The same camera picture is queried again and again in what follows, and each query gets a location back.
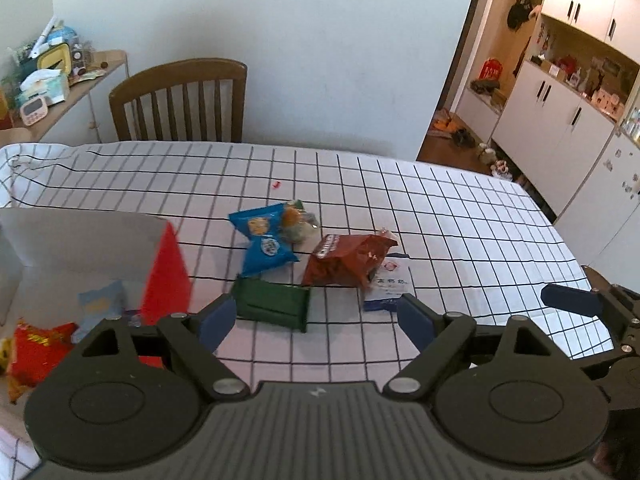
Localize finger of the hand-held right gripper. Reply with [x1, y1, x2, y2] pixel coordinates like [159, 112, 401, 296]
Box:
[541, 283, 640, 354]

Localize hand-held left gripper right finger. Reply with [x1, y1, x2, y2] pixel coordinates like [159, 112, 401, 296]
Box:
[382, 294, 586, 402]

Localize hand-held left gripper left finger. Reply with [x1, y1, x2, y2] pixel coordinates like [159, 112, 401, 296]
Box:
[50, 294, 251, 402]

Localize white printed packet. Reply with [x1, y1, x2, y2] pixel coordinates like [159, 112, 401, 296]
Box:
[362, 255, 414, 312]

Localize green snack packet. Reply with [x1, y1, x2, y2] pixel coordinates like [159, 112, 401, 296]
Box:
[232, 276, 312, 334]

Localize red cardboard box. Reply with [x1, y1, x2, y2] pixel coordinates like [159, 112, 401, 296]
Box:
[0, 207, 195, 431]

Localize blue cookie packet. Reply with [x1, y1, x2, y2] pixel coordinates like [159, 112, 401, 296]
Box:
[229, 203, 287, 237]
[242, 234, 299, 277]

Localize dark red chips bag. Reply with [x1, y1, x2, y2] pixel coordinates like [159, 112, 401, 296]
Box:
[301, 232, 399, 291]

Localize light blue packet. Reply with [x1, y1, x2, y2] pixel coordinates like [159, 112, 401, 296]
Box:
[72, 280, 129, 344]

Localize clear mixed snack packet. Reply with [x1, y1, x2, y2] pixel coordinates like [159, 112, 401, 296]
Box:
[280, 200, 319, 244]

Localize red puffed snack bag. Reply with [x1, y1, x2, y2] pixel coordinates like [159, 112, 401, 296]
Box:
[7, 317, 79, 403]

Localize brown wooden chair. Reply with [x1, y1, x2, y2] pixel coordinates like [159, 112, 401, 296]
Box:
[109, 58, 248, 143]
[582, 264, 613, 291]

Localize checked tablecloth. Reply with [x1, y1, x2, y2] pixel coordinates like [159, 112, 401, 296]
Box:
[0, 140, 616, 476]

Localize white cabinet unit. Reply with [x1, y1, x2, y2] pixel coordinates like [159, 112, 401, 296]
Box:
[492, 0, 640, 271]

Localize orange slippers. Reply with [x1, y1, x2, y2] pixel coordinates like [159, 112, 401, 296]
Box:
[431, 112, 459, 136]

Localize loose papers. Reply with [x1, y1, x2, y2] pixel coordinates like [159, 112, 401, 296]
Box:
[70, 69, 108, 86]

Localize white kitchen timer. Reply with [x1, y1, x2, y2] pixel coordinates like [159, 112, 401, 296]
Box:
[20, 99, 49, 126]

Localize wooden sideboard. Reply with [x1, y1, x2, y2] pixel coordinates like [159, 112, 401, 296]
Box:
[0, 50, 130, 147]

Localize black hanging bag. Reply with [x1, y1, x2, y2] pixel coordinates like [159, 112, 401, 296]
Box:
[506, 0, 536, 31]

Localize tissue pack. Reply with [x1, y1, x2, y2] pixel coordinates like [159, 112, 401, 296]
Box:
[15, 69, 71, 106]

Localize clear organizer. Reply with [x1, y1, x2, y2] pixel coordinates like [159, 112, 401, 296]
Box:
[70, 42, 96, 76]

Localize yellow storage box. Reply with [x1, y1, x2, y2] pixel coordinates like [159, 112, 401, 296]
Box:
[39, 44, 72, 72]

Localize white tube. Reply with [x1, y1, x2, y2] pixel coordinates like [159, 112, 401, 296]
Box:
[29, 16, 57, 58]

